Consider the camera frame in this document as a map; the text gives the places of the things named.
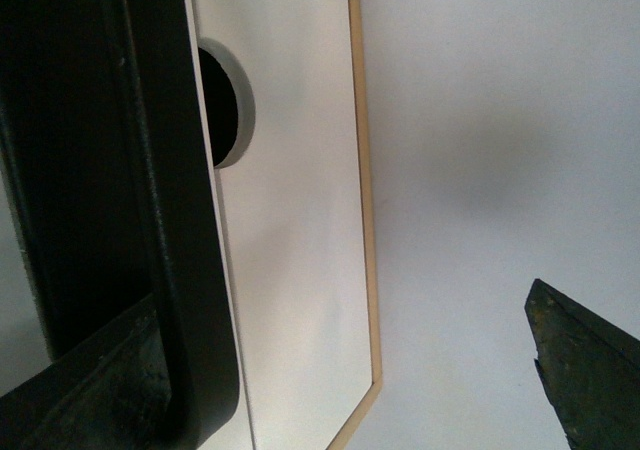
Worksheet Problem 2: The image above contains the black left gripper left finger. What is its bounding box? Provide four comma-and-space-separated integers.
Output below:
1, 297, 171, 449

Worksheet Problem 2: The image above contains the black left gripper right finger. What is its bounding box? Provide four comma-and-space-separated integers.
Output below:
525, 279, 639, 449

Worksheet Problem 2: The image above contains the white drawer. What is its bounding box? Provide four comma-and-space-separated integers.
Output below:
194, 0, 372, 449
0, 0, 259, 450

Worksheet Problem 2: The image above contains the wooden drawer cabinet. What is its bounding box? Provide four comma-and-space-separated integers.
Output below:
329, 0, 383, 449

